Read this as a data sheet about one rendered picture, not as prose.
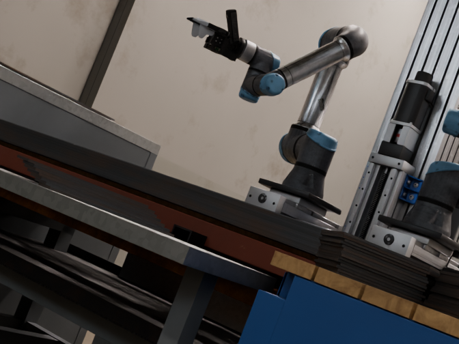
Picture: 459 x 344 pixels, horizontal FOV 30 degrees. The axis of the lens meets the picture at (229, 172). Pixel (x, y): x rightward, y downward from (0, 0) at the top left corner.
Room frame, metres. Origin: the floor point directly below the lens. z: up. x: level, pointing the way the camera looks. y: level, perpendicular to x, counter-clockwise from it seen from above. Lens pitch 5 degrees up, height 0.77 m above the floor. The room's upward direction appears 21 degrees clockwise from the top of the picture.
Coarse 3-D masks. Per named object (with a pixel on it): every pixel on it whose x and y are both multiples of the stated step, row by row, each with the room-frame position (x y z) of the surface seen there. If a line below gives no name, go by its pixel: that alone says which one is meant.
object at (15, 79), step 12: (0, 72) 2.75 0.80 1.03; (12, 72) 2.78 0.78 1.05; (12, 84) 2.80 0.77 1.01; (24, 84) 2.83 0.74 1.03; (36, 84) 2.86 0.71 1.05; (36, 96) 2.88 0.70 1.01; (48, 96) 2.92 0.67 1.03; (60, 96) 2.95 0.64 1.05; (60, 108) 2.97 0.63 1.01; (72, 108) 3.01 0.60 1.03; (84, 108) 3.05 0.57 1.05; (96, 120) 3.10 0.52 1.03; (108, 120) 3.14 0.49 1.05; (120, 132) 3.21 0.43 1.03; (132, 132) 3.25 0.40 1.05; (144, 144) 3.32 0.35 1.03; (156, 144) 3.37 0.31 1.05
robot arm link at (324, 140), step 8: (312, 128) 2.96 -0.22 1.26; (304, 136) 3.01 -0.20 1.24; (312, 136) 2.94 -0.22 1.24; (320, 136) 2.93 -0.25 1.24; (328, 136) 2.93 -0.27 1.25; (296, 144) 3.01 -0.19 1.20; (304, 144) 2.96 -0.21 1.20; (312, 144) 2.93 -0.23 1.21; (320, 144) 2.92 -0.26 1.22; (328, 144) 2.93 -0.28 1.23; (336, 144) 2.96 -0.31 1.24; (296, 152) 3.01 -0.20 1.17; (304, 152) 2.95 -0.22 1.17; (312, 152) 2.93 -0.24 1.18; (320, 152) 2.93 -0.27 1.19; (328, 152) 2.93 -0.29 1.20; (296, 160) 2.97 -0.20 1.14; (304, 160) 2.94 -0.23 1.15; (312, 160) 2.93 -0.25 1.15; (320, 160) 2.93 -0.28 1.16; (328, 160) 2.94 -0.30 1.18; (320, 168) 2.93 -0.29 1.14; (328, 168) 2.96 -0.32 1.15
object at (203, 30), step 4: (196, 20) 2.84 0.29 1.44; (200, 20) 2.84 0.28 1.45; (204, 20) 2.85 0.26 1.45; (200, 24) 2.85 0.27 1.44; (204, 24) 2.85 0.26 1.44; (200, 28) 2.85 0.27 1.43; (204, 28) 2.86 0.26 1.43; (208, 28) 2.87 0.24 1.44; (200, 32) 2.86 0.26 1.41; (204, 32) 2.87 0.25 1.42; (208, 32) 2.87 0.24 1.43; (212, 32) 2.88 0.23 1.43; (200, 36) 2.86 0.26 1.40; (204, 36) 2.87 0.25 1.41
